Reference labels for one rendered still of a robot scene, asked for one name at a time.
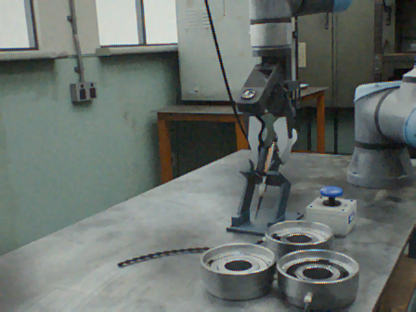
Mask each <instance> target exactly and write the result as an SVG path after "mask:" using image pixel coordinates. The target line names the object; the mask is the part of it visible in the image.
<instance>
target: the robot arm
mask: <svg viewBox="0 0 416 312"><path fill-rule="evenodd" d="M353 1H354V0H249V14H250V25H251V26H250V27H251V30H250V31H249V35H250V36H251V46H252V47H254V50H252V57H261V61H262V62H261V64H255V65H254V66H253V69H252V72H251V73H250V74H249V76H248V78H247V81H245V83H244V85H243V86H242V88H241V90H240V92H239V94H238V95H237V97H236V98H235V104H236V106H237V110H238V112H243V121H244V127H245V130H246V136H247V137H248V138H249V144H250V146H251V148H252V152H253V156H254V157H255V158H256V160H257V162H258V158H259V156H260V153H261V148H262V144H263V142H264V141H265V139H266V137H267V129H266V122H265V121H264V114H265V113H272V115H273V116H274V117H276V116H279V118H278V120H277V121H276V122H274V124H273V125H274V130H275V133H277V138H278V141H277V146H278V148H279V156H278V157H279V161H280V162H281V165H285V164H286V162H287V161H288V159H289V156H290V153H291V147H292V145H293V143H294V142H295V140H296V139H297V135H296V132H295V130H294V129H293V126H294V124H295V113H296V111H295V109H301V81H293V77H292V48H291V47H289V46H291V45H292V44H293V33H292V18H293V17H298V16H307V15H311V14H320V13H334V12H341V11H346V10H347V9H348V8H349V7H350V6H351V4H352V2H353ZM296 89H298V101H299V102H297V91H296ZM293 91H294V98H293ZM294 103H295V108H294V107H293V104H294ZM354 104H355V151H354V153H353V157H352V159H351V161H350V165H349V166H348V170H347V181H348V182H349V183H350V184H353V185H355V186H358V187H363V188H367V189H401V188H405V187H410V186H411V185H413V184H414V183H415V171H414V169H413V167H412V163H411V160H410V155H409V153H408V145H409V146H411V147H414V148H415V149H416V63H415V67H414V69H413V70H412V71H410V72H408V73H406V75H403V80H402V81H398V82H390V83H377V84H362V85H361V86H359V87H358V88H357V89H356V93H355V101H354Z"/></svg>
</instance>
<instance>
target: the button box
mask: <svg viewBox="0 0 416 312"><path fill-rule="evenodd" d="M306 221H312V222H320V223H321V224H323V225H327V226H328V227H330V228H331V229H333V236H342V237H347V235H348V234H349V233H350V231H351V230H352V229H353V227H354V226H355V225H356V224H357V201H350V200H343V199H335V202H334V203H329V202H328V198H322V197H318V198H316V199H315V200H314V201H313V202H312V203H310V205H308V206H307V207H306Z"/></svg>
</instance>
